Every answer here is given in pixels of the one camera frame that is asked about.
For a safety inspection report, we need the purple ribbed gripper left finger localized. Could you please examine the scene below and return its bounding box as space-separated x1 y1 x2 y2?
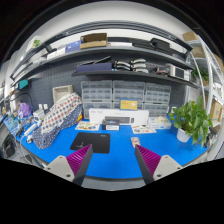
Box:
43 143 94 187

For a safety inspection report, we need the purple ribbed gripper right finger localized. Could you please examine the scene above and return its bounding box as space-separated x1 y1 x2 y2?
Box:
134 144 183 185

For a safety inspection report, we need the black mouse pad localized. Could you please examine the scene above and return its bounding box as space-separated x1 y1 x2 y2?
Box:
70 132 110 154

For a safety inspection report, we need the blue desk mat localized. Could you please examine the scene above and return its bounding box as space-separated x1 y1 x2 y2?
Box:
21 125 206 179

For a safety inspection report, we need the sticker sheet right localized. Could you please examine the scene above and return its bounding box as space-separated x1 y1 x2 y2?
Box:
131 125 156 134

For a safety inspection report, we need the sticker sheet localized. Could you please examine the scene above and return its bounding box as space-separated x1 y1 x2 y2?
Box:
76 121 99 131
131 125 156 134

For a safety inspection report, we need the sticker sheet left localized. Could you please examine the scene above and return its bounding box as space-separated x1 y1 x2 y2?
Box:
76 121 99 131

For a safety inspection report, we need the clear plastic box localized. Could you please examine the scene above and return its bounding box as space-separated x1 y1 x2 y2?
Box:
148 116 171 129

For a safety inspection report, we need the small black box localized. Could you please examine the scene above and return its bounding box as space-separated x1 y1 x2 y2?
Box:
102 120 119 131

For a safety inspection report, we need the long white keyboard box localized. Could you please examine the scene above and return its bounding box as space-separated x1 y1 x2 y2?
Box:
89 108 149 125

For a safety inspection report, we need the patterned cloth covered object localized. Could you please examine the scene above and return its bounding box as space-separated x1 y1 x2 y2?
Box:
32 93 83 149

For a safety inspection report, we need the white power strip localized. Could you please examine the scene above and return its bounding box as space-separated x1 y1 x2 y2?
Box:
24 123 37 136

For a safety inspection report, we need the green potted plant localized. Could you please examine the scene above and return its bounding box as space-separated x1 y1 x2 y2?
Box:
169 96 213 146

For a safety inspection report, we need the yellow box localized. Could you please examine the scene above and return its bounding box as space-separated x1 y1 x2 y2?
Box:
120 99 138 110

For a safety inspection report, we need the grey drawer organizer right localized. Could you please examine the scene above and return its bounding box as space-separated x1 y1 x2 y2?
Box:
144 83 171 117

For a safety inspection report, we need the grey drawer organizer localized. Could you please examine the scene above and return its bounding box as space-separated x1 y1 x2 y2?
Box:
113 80 145 109
81 80 112 119
144 83 171 117

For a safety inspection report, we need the grey drawer organizer left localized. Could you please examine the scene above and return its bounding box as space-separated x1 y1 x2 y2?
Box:
81 80 112 119

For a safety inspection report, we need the white woven basket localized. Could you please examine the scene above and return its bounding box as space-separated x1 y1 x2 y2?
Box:
52 85 73 102

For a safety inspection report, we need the purple figure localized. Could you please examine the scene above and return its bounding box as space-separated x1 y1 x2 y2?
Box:
18 103 31 118

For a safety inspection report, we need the grey drawer organizer middle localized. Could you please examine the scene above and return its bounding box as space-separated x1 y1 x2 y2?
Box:
113 80 145 109

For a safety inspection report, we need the white device on shelf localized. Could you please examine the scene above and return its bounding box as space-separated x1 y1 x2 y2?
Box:
167 64 190 81

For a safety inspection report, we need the dark blue flat box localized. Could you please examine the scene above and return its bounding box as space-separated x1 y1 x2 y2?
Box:
76 63 112 72

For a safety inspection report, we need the blue box on top shelf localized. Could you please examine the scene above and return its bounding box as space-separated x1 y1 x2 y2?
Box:
65 41 81 53

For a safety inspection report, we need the black case on top shelf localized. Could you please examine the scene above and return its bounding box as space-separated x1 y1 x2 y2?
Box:
150 38 173 54

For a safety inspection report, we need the cardboard box on top shelf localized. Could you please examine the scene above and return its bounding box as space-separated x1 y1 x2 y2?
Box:
80 33 108 49

